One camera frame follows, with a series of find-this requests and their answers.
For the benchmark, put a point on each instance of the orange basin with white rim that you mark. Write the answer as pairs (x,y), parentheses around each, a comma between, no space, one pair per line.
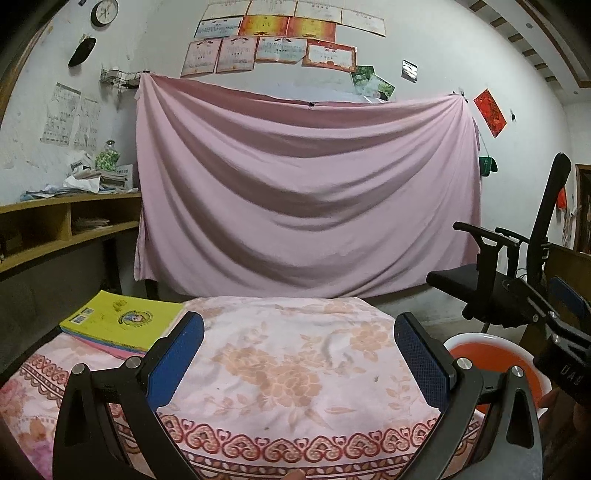
(485,355)

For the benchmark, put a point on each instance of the round wall clock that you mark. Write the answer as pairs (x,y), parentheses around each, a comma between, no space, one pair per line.
(104,12)

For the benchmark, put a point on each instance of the glass jar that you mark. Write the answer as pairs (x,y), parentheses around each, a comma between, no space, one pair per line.
(107,159)

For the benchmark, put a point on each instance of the yellow book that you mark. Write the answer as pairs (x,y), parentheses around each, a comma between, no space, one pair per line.
(124,316)

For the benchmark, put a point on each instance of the printed wall sheet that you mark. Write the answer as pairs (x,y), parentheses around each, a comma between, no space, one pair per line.
(87,123)
(60,115)

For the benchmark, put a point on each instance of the person's right hand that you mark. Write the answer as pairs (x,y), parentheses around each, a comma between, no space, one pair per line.
(549,401)

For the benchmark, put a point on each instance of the group of wall certificates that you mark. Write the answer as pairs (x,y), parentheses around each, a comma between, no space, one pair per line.
(277,37)

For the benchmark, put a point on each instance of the pile of papers and boxes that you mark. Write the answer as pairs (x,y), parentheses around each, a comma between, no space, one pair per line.
(92,180)

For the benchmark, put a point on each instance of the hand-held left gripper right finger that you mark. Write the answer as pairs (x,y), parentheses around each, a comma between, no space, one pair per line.
(422,364)

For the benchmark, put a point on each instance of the pink hanging sheet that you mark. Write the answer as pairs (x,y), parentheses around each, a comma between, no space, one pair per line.
(300,194)

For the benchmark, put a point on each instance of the stack of shelf papers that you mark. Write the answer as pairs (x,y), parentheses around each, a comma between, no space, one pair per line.
(90,224)

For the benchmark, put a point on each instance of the green hanging pouch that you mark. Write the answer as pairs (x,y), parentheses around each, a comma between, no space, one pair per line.
(488,166)

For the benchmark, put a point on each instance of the wooden door frame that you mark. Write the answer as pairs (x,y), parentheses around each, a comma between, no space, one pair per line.
(582,207)

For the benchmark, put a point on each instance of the person's left hand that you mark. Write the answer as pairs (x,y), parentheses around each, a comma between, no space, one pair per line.
(288,475)

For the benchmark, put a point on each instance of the red hanging ornament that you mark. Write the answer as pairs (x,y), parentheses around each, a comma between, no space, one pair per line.
(561,198)

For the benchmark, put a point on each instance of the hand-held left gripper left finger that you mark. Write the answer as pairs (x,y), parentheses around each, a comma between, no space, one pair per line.
(178,355)

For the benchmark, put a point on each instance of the black office chair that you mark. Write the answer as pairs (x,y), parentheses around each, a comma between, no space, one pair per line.
(461,279)

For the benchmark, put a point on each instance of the green landscape photo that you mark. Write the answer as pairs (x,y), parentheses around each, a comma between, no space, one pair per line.
(381,87)
(361,76)

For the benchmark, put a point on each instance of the floral pink blanket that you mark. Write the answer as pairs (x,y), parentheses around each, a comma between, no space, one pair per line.
(277,350)

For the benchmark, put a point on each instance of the black cap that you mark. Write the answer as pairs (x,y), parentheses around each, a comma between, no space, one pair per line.
(81,53)

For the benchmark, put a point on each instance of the wooden shelf desk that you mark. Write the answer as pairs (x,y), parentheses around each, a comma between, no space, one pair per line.
(46,207)

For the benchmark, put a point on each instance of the red wall poster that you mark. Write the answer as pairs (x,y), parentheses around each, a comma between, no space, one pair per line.
(490,113)

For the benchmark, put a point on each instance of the wooden cabinet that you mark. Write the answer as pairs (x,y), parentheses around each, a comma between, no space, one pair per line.
(570,265)

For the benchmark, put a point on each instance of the pink book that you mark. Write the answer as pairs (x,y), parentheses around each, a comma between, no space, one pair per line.
(120,353)

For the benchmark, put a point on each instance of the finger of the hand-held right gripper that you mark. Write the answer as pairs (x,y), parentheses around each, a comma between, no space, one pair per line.
(535,302)
(572,300)

